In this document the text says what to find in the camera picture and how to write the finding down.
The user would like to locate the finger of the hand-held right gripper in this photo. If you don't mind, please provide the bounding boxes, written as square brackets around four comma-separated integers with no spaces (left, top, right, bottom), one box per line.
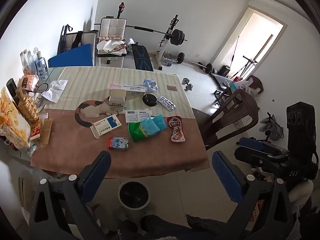
[239,137,288,154]
[234,147,288,172]

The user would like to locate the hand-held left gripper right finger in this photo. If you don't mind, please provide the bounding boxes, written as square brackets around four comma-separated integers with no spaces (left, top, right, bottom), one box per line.
[212,151,299,240]

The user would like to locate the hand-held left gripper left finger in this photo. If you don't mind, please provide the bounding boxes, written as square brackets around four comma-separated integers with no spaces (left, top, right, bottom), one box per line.
[29,151,112,240]

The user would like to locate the small red blue milk carton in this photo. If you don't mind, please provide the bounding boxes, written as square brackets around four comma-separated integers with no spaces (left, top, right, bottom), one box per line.
[108,137,130,150]

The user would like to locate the round grey trash bin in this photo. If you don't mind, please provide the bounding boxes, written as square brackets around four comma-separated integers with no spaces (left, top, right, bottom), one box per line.
[118,180,150,217]

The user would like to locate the white blue medicine box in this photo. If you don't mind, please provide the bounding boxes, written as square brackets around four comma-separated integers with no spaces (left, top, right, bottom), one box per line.
[90,114,122,138]

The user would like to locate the green plastic packet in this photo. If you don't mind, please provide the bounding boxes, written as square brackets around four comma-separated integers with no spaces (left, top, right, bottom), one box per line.
[128,122,148,142]

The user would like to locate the red snack wrapper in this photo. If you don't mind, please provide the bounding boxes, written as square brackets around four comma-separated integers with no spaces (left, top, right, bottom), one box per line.
[167,116,187,142]

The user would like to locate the blue yellow plastic packet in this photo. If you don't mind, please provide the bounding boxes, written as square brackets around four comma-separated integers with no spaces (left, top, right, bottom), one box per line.
[139,117,160,137]

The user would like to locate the white paper leaflet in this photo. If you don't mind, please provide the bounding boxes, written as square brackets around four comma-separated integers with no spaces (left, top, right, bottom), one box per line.
[125,110,153,123]

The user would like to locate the white cardboard box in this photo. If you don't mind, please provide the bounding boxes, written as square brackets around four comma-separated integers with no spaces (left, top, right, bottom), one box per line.
[109,89,127,112]

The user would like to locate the light blue plastic packet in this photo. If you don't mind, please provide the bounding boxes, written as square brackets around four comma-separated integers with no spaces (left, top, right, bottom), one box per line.
[152,114,167,132]

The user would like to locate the black round lid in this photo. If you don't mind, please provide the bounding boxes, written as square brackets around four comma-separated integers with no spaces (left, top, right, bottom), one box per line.
[142,94,157,107]

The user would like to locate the silver pill blister pack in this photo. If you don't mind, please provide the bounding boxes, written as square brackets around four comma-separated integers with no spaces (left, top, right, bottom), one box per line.
[158,95,176,111]

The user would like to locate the person's right forearm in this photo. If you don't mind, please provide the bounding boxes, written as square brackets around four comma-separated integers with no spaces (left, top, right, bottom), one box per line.
[287,179,314,207]

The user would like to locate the grey shoes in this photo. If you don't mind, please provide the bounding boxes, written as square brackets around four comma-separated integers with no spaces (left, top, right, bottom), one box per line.
[259,112,284,141]

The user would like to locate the dark wooden chair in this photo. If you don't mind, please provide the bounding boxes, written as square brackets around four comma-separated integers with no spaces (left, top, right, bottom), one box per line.
[192,89,259,152]

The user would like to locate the brown bag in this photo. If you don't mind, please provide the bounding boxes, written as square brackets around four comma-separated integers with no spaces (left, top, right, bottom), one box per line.
[246,75,264,95]

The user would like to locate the cat printed table cloth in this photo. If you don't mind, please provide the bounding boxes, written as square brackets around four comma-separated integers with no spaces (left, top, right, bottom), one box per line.
[30,66,210,178]

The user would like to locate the person's leg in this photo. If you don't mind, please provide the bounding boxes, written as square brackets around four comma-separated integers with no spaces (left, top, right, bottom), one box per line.
[141,214,228,240]

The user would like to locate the red white packet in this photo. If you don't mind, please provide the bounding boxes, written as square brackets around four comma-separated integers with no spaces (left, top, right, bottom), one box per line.
[30,121,42,140]

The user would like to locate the long white pink box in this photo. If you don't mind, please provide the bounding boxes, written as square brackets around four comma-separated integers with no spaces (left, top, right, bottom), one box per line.
[110,84,146,96]

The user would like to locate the yellow snack bag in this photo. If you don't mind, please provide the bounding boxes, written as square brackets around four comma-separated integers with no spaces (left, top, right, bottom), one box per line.
[0,87,32,148]

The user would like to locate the white crumpled tissue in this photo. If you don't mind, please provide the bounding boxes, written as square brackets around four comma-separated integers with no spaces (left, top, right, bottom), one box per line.
[41,79,68,102]

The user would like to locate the golden ornate bottle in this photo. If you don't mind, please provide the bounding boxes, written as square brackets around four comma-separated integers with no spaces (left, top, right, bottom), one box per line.
[15,87,40,123]

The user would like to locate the small blue printed bag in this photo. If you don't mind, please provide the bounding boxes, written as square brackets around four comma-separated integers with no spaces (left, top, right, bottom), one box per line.
[143,79,158,90]

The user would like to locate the floor barbell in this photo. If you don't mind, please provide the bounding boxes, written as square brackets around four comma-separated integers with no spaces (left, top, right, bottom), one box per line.
[177,52,213,74]

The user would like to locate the orange snack bag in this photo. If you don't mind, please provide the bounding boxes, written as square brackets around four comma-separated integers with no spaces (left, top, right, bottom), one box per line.
[19,74,39,92]

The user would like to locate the black bottle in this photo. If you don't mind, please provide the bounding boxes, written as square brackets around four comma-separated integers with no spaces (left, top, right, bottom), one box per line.
[6,78,22,105]

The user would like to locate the blue gym mat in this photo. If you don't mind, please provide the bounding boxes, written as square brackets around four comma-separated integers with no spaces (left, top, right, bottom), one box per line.
[48,43,94,68]

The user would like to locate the black weight bench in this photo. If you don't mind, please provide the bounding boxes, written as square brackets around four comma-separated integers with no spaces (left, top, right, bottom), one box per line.
[132,44,153,72]

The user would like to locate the beige cloth on chair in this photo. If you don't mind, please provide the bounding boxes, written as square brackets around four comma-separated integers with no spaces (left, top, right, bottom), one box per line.
[97,37,127,53]

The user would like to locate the white barbell rack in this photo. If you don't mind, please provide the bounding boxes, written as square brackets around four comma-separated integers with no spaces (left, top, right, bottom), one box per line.
[155,15,187,71]

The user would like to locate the clear glass bottle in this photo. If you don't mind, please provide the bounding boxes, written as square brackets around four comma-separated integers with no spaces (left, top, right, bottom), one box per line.
[20,50,32,74]

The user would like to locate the white padded chair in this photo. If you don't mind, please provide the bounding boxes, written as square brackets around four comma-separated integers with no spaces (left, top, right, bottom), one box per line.
[94,17,127,68]

